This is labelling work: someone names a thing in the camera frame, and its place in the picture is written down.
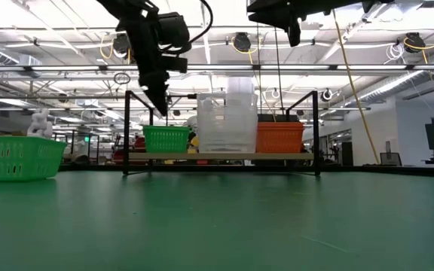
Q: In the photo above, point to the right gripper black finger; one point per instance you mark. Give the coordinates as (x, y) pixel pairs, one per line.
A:
(277, 5)
(273, 17)

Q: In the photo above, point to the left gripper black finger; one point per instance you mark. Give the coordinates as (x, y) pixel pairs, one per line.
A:
(156, 88)

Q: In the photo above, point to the clear plastic bin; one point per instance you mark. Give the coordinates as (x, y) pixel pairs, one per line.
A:
(226, 139)
(217, 95)
(217, 100)

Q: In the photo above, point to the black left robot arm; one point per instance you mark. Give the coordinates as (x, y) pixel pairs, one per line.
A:
(126, 7)

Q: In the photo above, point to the white sculpted object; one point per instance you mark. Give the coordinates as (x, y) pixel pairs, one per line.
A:
(38, 126)

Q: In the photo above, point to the black cabinet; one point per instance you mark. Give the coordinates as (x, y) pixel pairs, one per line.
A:
(347, 152)

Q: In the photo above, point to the green table mat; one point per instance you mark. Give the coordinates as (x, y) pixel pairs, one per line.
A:
(217, 233)

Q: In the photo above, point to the dark grey chair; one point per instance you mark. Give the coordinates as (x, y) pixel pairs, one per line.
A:
(390, 159)

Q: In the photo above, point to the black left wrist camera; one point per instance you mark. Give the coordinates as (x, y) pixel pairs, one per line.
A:
(173, 34)

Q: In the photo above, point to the wooden shelf with black frame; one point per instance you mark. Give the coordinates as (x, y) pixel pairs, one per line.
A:
(220, 156)

